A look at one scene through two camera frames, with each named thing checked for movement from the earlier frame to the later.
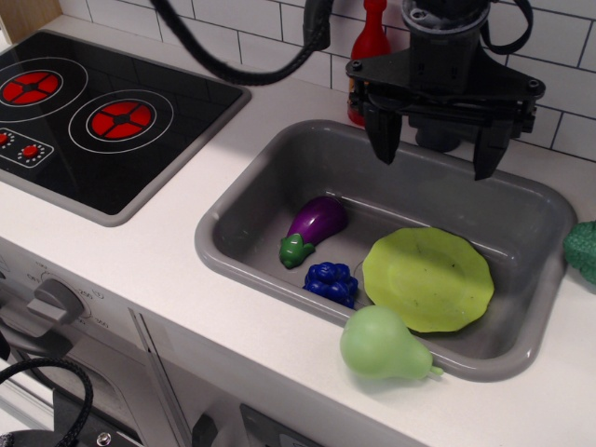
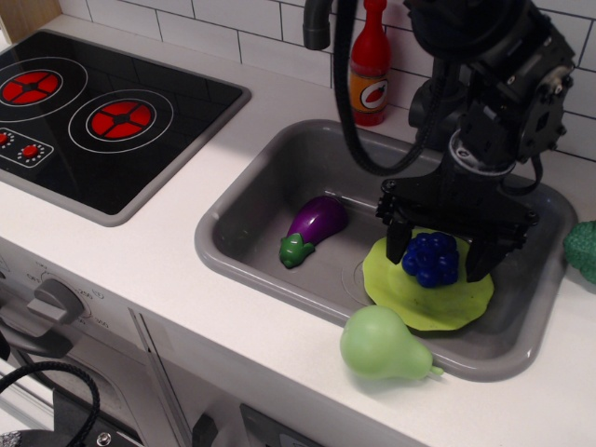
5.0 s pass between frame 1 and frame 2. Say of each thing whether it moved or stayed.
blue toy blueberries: moved
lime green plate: stayed
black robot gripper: moved
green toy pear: stayed
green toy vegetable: stayed
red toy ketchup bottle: stayed
